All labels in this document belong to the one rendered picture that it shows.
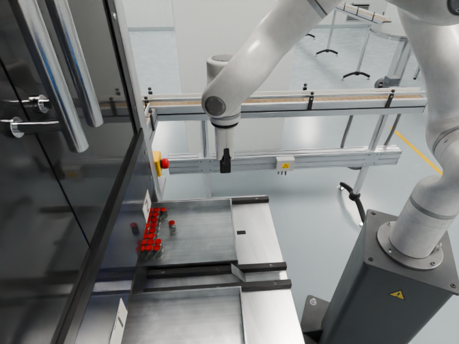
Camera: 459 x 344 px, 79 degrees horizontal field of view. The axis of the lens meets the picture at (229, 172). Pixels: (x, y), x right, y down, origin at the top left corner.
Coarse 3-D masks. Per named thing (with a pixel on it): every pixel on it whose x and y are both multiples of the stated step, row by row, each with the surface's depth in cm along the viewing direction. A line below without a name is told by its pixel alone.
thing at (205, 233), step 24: (168, 216) 98; (192, 216) 98; (216, 216) 98; (168, 240) 90; (192, 240) 90; (216, 240) 90; (144, 264) 83; (168, 264) 79; (192, 264) 80; (216, 264) 81
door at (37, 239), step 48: (0, 96) 28; (0, 144) 28; (0, 192) 28; (48, 192) 36; (0, 240) 27; (48, 240) 35; (0, 288) 27; (48, 288) 35; (0, 336) 27; (48, 336) 34
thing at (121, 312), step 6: (120, 300) 57; (120, 306) 57; (120, 312) 57; (126, 312) 60; (120, 318) 56; (114, 324) 53; (120, 324) 56; (114, 330) 53; (120, 330) 56; (114, 336) 53; (120, 336) 56; (114, 342) 53; (120, 342) 56
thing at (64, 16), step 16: (48, 0) 27; (64, 0) 28; (64, 16) 28; (64, 32) 29; (64, 48) 30; (80, 48) 31; (80, 64) 31; (80, 80) 32; (80, 96) 33; (96, 112) 35
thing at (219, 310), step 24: (216, 288) 73; (240, 288) 73; (144, 312) 72; (168, 312) 72; (192, 312) 72; (216, 312) 72; (240, 312) 72; (144, 336) 67; (168, 336) 67; (192, 336) 67; (216, 336) 67; (240, 336) 67
